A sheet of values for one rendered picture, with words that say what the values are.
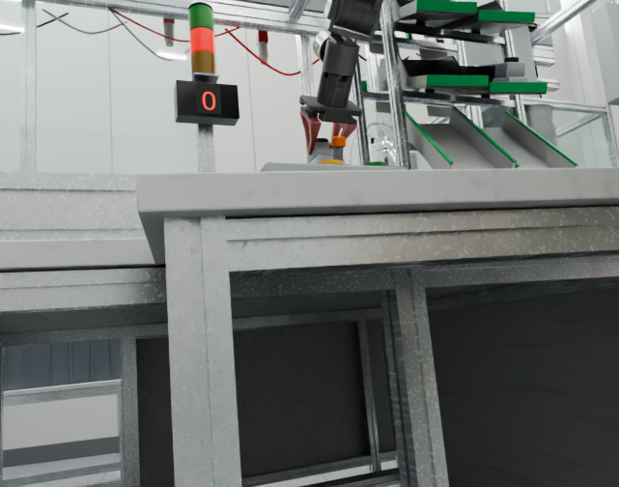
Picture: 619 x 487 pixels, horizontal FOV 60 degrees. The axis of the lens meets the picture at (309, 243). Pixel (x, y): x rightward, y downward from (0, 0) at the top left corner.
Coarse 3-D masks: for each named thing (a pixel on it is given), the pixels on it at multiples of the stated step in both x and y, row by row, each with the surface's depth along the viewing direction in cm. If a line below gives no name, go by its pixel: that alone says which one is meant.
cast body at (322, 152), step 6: (318, 138) 99; (324, 138) 99; (318, 144) 98; (324, 144) 98; (330, 144) 99; (306, 150) 102; (318, 150) 98; (324, 150) 98; (330, 150) 99; (306, 156) 102; (312, 156) 99; (318, 156) 96; (324, 156) 97; (330, 156) 97; (312, 162) 99; (318, 162) 96
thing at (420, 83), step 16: (384, 64) 125; (400, 64) 116; (416, 64) 130; (432, 64) 129; (448, 64) 121; (384, 80) 125; (416, 80) 108; (432, 80) 103; (448, 80) 104; (464, 80) 104; (480, 80) 105
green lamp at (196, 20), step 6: (192, 6) 108; (198, 6) 107; (204, 6) 108; (192, 12) 108; (198, 12) 107; (204, 12) 107; (210, 12) 108; (192, 18) 107; (198, 18) 107; (204, 18) 107; (210, 18) 108; (192, 24) 107; (198, 24) 107; (204, 24) 107; (210, 24) 108
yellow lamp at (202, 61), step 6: (192, 54) 106; (198, 54) 106; (204, 54) 106; (210, 54) 106; (192, 60) 106; (198, 60) 105; (204, 60) 105; (210, 60) 106; (192, 66) 106; (198, 66) 105; (204, 66) 105; (210, 66) 106; (192, 72) 106; (204, 72) 105; (210, 72) 105; (216, 72) 108
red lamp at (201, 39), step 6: (192, 30) 107; (198, 30) 107; (204, 30) 107; (210, 30) 107; (192, 36) 107; (198, 36) 106; (204, 36) 106; (210, 36) 107; (192, 42) 107; (198, 42) 106; (204, 42) 106; (210, 42) 107; (192, 48) 107; (198, 48) 106; (204, 48) 106; (210, 48) 107
